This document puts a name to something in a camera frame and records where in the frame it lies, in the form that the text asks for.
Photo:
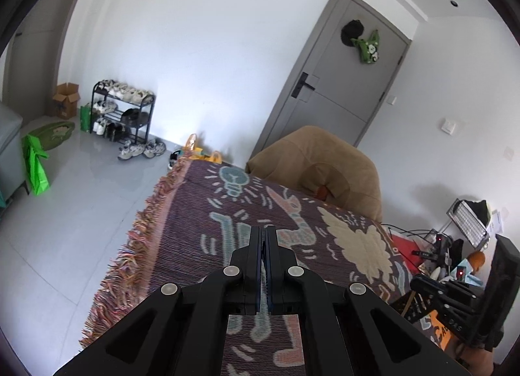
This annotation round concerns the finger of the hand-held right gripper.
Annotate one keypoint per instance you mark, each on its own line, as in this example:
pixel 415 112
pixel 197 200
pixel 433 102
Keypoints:
pixel 430 286

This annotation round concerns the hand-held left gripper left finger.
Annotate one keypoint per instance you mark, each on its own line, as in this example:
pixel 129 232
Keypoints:
pixel 254 254

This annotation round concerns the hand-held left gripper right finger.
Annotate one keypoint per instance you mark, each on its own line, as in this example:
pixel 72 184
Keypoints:
pixel 274 254

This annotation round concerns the teal tissue box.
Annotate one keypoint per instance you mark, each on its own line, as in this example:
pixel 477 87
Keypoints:
pixel 475 280

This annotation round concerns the black spare gripper device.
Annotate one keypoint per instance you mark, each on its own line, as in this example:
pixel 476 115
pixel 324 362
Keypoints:
pixel 461 276
pixel 440 244

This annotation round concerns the orange plush toy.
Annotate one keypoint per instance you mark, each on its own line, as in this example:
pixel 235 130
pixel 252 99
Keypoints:
pixel 476 262

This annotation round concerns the orange and red mat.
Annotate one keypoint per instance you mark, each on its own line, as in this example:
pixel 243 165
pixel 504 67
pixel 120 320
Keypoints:
pixel 406 248

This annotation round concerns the printed woven blanket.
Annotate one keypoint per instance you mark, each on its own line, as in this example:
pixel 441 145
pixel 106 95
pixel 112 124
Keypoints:
pixel 195 238

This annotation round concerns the white paper sheet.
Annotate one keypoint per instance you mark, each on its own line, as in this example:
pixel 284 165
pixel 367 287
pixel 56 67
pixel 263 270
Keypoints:
pixel 496 224

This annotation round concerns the black cloth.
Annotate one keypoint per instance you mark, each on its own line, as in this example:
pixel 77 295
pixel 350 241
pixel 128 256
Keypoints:
pixel 477 207

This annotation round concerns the yellow tote bag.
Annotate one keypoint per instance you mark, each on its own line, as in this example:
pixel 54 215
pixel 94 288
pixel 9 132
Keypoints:
pixel 194 148
pixel 214 157

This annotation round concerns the tan upholstered chair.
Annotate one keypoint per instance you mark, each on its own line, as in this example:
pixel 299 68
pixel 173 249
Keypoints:
pixel 325 157

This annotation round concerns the grey white sneaker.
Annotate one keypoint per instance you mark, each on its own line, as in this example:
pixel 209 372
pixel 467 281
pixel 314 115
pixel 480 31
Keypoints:
pixel 154 148
pixel 130 152

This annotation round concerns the grey panelled door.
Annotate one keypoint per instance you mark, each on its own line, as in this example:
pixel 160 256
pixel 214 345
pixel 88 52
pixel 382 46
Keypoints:
pixel 345 88

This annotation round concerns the row of assorted shoes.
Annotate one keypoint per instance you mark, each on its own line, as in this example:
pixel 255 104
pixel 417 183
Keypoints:
pixel 122 90

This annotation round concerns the black shoe rack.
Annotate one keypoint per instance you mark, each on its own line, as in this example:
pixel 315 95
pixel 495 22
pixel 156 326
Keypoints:
pixel 93 112

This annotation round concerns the printed green bag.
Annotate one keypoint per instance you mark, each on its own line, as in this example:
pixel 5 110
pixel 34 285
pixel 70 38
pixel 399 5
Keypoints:
pixel 86 118

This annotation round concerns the green panda bag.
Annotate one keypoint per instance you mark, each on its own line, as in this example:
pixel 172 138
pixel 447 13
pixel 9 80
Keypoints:
pixel 369 51

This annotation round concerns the bright green shopping bag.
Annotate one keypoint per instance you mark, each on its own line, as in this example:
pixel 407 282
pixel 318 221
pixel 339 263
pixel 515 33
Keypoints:
pixel 36 169

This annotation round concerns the green floor mat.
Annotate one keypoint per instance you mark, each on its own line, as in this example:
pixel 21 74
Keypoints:
pixel 53 134

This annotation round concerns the black hat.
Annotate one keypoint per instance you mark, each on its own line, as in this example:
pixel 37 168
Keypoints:
pixel 351 33

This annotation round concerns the cardboard box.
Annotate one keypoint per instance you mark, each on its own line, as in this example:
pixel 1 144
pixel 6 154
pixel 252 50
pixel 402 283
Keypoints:
pixel 65 104

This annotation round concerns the grey sofa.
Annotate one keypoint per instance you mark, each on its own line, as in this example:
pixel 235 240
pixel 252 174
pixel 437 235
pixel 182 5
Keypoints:
pixel 10 144

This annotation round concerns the white light switch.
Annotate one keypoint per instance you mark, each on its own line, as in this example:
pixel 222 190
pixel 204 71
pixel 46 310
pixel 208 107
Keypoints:
pixel 449 125

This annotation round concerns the small white wall switch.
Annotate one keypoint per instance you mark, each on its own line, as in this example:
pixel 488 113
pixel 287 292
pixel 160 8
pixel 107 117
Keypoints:
pixel 392 100

